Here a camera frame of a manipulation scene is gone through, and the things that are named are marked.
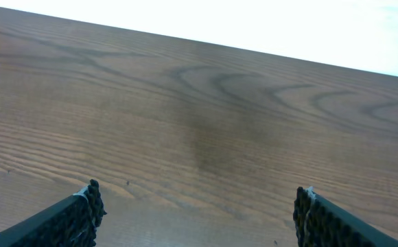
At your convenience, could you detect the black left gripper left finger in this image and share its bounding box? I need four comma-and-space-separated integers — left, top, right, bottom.
0, 179, 107, 247

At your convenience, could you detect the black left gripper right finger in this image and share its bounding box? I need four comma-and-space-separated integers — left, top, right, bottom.
293, 187, 398, 247

